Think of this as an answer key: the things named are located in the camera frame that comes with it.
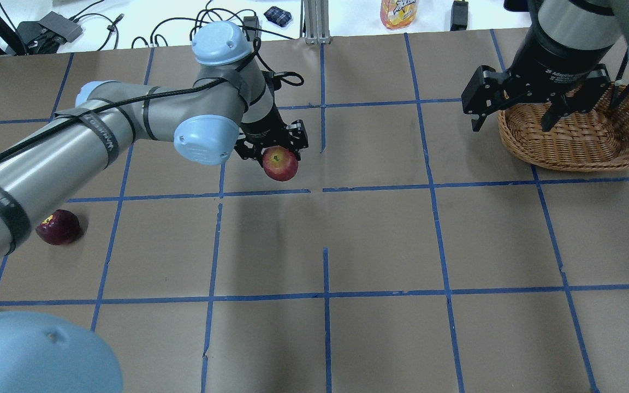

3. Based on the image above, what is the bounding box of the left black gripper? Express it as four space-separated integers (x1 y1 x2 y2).
234 120 309 162

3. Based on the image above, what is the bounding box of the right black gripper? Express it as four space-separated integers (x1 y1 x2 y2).
461 27 613 132

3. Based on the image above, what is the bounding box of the dark red apple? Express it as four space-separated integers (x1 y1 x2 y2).
35 209 82 246

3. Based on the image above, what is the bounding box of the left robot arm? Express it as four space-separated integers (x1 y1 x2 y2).
0 21 309 259

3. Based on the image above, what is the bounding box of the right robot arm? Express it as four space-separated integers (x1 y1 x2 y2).
461 1 629 132

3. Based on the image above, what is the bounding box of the wicker basket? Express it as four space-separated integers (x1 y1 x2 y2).
497 87 629 172

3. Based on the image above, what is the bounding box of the black power adapter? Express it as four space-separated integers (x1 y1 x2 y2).
449 1 469 31

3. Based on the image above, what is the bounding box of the orange juice bottle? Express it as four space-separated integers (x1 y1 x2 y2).
379 0 419 30

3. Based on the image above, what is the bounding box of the aluminium frame post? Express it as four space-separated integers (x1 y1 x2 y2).
300 0 331 45

